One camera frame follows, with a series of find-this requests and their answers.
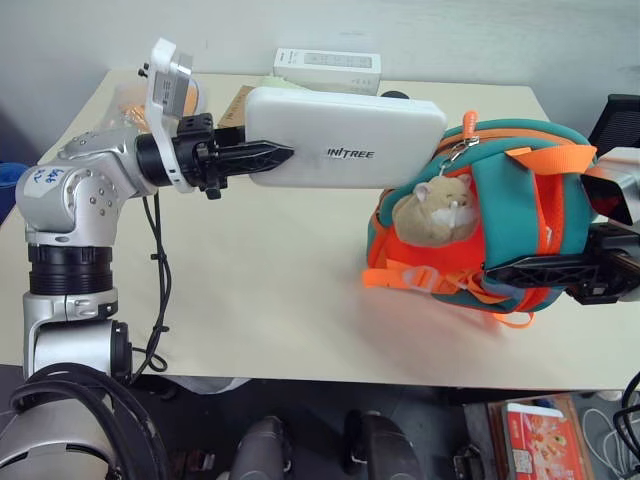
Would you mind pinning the beige plush hamster toy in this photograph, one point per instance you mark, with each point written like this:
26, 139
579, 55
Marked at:
435, 210

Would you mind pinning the dark rounded shape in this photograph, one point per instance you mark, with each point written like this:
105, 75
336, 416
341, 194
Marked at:
385, 445
265, 447

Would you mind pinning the small black round object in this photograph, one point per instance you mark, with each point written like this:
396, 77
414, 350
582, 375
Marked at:
396, 94

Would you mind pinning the white box with black print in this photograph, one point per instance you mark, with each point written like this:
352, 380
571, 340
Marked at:
345, 125

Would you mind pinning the white cardboard carton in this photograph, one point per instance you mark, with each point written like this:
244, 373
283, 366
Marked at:
327, 70

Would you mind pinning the silver robot torso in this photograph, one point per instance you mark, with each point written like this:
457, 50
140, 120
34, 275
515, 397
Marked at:
45, 440

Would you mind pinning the clear bag with orange items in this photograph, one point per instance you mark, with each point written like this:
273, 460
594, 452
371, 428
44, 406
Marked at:
130, 107

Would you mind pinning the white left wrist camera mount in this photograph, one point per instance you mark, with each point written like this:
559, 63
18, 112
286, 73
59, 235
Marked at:
161, 95

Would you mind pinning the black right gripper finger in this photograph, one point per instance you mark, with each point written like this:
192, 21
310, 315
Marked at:
545, 271

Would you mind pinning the blue object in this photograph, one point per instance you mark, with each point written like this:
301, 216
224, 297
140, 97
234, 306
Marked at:
10, 187

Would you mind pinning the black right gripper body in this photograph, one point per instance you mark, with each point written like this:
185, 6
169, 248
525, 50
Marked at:
612, 270

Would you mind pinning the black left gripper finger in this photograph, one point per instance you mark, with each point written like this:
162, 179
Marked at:
255, 157
231, 136

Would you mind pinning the pale green flat item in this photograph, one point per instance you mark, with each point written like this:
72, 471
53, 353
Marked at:
274, 82

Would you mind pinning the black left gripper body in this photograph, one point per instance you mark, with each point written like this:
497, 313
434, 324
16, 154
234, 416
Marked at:
192, 150

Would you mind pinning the black mesh chair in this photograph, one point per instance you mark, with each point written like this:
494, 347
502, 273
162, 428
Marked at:
617, 122

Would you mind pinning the brown cardboard piece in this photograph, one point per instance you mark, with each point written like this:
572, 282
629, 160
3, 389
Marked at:
235, 110

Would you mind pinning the orange and teal backpack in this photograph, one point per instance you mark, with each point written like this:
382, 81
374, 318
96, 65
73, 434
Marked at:
505, 200

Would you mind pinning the red printed box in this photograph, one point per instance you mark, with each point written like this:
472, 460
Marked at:
545, 442

